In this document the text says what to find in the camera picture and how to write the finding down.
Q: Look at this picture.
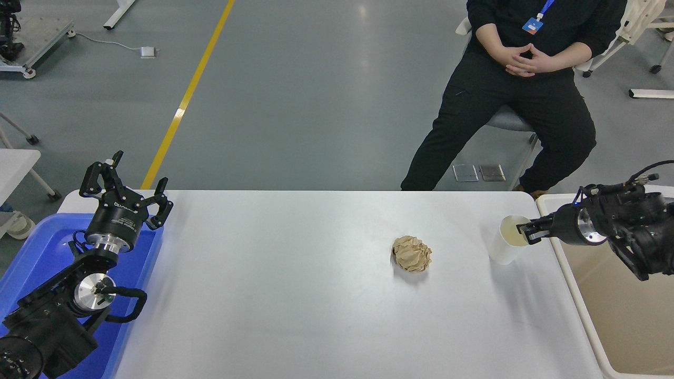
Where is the white shoe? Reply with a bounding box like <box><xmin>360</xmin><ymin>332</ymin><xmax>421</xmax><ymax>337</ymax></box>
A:
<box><xmin>0</xmin><ymin>203</ymin><xmax>36</xmax><ymax>241</ymax></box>

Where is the white floor cable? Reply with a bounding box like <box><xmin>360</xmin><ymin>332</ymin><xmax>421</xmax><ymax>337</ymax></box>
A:
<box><xmin>74</xmin><ymin>33</ymin><xmax>143</xmax><ymax>53</ymax></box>

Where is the white paper cup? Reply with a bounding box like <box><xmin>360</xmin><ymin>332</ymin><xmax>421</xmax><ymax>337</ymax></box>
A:
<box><xmin>488</xmin><ymin>215</ymin><xmax>532</xmax><ymax>266</ymax></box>

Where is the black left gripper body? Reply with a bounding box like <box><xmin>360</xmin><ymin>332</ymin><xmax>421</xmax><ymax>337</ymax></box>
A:
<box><xmin>85</xmin><ymin>194</ymin><xmax>145</xmax><ymax>247</ymax></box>

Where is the grey and white chair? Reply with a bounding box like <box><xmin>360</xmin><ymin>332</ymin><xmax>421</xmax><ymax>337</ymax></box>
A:
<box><xmin>455</xmin><ymin>16</ymin><xmax>594</xmax><ymax>191</ymax></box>

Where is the person's right hand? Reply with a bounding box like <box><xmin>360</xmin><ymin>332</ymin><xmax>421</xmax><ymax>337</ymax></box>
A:
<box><xmin>495</xmin><ymin>44</ymin><xmax>536</xmax><ymax>78</ymax></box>

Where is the large pale plastic bin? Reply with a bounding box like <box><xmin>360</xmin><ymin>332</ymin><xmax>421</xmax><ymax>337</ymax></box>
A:
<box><xmin>536</xmin><ymin>193</ymin><xmax>674</xmax><ymax>379</ymax></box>

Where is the grey wheeled platform cart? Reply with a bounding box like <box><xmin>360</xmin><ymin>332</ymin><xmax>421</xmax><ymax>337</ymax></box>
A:
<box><xmin>0</xmin><ymin>16</ymin><xmax>76</xmax><ymax>79</ymax></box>

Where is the white table foot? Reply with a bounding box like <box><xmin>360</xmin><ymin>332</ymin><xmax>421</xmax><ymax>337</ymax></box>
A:
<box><xmin>103</xmin><ymin>0</ymin><xmax>136</xmax><ymax>30</ymax></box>

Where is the tan paper ball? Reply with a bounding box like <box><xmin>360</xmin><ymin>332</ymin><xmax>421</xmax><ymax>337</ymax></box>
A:
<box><xmin>391</xmin><ymin>235</ymin><xmax>433</xmax><ymax>273</ymax></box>

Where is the grey leg with caster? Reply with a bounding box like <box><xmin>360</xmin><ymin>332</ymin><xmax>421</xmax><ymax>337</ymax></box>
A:
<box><xmin>0</xmin><ymin>112</ymin><xmax>39</xmax><ymax>146</ymax></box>

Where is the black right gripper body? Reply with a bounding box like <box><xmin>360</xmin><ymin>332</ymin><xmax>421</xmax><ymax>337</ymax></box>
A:
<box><xmin>548</xmin><ymin>204</ymin><xmax>583</xmax><ymax>245</ymax></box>

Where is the small white side table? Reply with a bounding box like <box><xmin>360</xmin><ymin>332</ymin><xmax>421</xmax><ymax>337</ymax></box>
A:
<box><xmin>0</xmin><ymin>149</ymin><xmax>62</xmax><ymax>202</ymax></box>

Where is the person's left hand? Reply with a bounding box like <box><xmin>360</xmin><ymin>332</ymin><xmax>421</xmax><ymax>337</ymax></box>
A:
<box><xmin>507</xmin><ymin>44</ymin><xmax>558</xmax><ymax>74</ymax></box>

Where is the blue lanyard badge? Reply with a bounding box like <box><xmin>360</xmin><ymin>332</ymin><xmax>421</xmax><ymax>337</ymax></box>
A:
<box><xmin>521</xmin><ymin>0</ymin><xmax>555</xmax><ymax>35</ymax></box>

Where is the white frame chair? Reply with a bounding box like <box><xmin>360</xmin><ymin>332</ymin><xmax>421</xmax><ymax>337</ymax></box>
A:
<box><xmin>582</xmin><ymin>0</ymin><xmax>674</xmax><ymax>78</ymax></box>

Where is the black machine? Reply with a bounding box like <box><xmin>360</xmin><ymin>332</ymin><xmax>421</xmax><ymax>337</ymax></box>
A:
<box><xmin>0</xmin><ymin>0</ymin><xmax>24</xmax><ymax>62</ymax></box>

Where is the blue plastic tray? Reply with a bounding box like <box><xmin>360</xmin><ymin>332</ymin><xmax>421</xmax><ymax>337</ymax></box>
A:
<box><xmin>0</xmin><ymin>213</ymin><xmax>164</xmax><ymax>379</ymax></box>

